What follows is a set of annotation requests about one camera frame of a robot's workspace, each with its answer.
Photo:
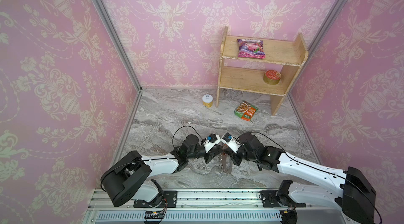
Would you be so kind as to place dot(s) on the green orange noodle packet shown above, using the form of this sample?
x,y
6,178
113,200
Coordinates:
x,y
245,111

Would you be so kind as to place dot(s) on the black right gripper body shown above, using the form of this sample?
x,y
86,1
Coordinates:
x,y
235,154

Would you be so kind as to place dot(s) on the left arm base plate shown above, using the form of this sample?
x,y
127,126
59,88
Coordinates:
x,y
167,198

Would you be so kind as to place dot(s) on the pink snack packet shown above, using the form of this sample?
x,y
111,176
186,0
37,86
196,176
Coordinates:
x,y
251,48

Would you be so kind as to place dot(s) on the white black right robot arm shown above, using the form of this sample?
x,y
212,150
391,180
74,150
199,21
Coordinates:
x,y
347,190

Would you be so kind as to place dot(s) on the aluminium front rail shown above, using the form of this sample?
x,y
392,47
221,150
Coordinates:
x,y
222,206

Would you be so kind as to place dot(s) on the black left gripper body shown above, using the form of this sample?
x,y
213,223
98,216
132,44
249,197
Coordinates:
x,y
200,153

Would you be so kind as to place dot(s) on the white-lidded yellow can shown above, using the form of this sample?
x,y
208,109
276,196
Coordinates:
x,y
207,100

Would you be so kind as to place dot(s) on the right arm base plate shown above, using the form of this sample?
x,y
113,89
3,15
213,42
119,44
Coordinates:
x,y
270,199

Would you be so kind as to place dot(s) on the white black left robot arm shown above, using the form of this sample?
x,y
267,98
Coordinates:
x,y
131,177

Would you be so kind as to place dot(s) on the red-lidded gold tin can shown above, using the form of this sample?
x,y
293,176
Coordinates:
x,y
272,77

